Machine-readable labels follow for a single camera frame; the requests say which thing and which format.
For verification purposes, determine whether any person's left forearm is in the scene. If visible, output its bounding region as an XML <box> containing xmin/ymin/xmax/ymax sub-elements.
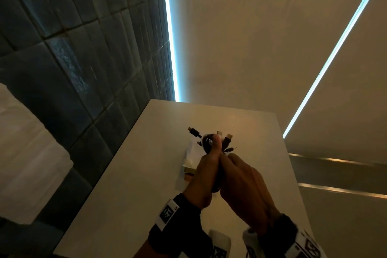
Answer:
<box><xmin>133</xmin><ymin>239</ymin><xmax>170</xmax><ymax>258</ymax></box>

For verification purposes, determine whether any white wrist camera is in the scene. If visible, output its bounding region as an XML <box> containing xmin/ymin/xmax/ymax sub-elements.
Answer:
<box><xmin>242</xmin><ymin>227</ymin><xmax>264</xmax><ymax>258</ymax></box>
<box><xmin>208</xmin><ymin>230</ymin><xmax>232</xmax><ymax>258</ymax></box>

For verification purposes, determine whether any person's right hand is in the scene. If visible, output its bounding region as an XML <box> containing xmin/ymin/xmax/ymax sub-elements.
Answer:
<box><xmin>219</xmin><ymin>153</ymin><xmax>282</xmax><ymax>236</ymax></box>

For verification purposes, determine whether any bundle of black white cables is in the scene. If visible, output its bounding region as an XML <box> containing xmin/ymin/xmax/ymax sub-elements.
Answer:
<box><xmin>202</xmin><ymin>133</ymin><xmax>235</xmax><ymax>193</ymax></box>

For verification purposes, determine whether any metal trim strip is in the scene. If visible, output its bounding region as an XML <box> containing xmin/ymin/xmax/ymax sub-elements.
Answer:
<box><xmin>298</xmin><ymin>183</ymin><xmax>387</xmax><ymax>200</ymax></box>
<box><xmin>289</xmin><ymin>153</ymin><xmax>387</xmax><ymax>166</ymax></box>

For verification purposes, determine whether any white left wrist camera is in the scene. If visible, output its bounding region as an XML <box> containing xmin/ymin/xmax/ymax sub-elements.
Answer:
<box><xmin>208</xmin><ymin>230</ymin><xmax>232</xmax><ymax>258</ymax></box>

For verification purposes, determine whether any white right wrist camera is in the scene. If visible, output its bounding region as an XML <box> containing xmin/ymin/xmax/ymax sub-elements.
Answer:
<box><xmin>242</xmin><ymin>227</ymin><xmax>264</xmax><ymax>258</ymax></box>

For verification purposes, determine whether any black left wristband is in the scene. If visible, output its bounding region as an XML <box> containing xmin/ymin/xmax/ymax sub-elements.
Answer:
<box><xmin>148</xmin><ymin>193</ymin><xmax>214</xmax><ymax>258</ymax></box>

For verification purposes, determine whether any white cushion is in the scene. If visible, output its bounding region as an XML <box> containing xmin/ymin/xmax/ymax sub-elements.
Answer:
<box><xmin>0</xmin><ymin>82</ymin><xmax>74</xmax><ymax>225</ymax></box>

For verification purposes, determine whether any person's left hand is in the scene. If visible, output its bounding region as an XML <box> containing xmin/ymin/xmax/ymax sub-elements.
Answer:
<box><xmin>182</xmin><ymin>134</ymin><xmax>223</xmax><ymax>210</ymax></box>

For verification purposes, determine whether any blue LED light strip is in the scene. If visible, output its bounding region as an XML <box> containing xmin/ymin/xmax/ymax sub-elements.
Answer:
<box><xmin>283</xmin><ymin>0</ymin><xmax>387</xmax><ymax>139</ymax></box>
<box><xmin>162</xmin><ymin>0</ymin><xmax>181</xmax><ymax>102</ymax></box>

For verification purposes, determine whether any black wristband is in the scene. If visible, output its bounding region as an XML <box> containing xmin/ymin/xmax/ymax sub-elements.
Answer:
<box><xmin>260</xmin><ymin>214</ymin><xmax>327</xmax><ymax>258</ymax></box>
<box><xmin>148</xmin><ymin>193</ymin><xmax>214</xmax><ymax>258</ymax></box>

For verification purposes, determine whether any black right wristband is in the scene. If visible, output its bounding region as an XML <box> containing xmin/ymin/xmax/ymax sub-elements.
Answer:
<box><xmin>260</xmin><ymin>214</ymin><xmax>327</xmax><ymax>258</ymax></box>

